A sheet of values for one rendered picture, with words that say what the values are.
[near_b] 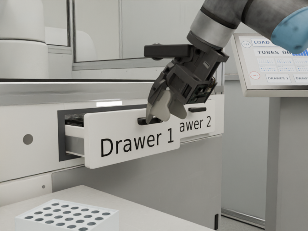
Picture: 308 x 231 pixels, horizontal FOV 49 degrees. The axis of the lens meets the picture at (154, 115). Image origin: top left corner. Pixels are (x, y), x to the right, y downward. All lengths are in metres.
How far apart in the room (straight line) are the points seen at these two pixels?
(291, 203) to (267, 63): 0.60
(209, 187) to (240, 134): 1.29
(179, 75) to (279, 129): 0.91
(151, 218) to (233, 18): 0.37
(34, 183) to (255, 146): 1.90
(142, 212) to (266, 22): 0.38
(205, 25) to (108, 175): 0.45
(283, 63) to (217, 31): 0.87
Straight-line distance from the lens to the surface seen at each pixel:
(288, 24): 0.56
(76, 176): 0.80
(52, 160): 0.76
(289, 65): 1.46
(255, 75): 1.36
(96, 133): 0.68
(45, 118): 0.74
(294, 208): 1.60
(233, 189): 2.61
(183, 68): 0.64
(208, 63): 0.62
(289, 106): 1.50
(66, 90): 0.76
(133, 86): 0.89
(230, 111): 2.51
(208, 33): 0.61
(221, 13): 0.60
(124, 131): 0.73
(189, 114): 1.05
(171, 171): 1.04
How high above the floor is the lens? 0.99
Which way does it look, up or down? 6 degrees down
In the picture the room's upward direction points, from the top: straight up
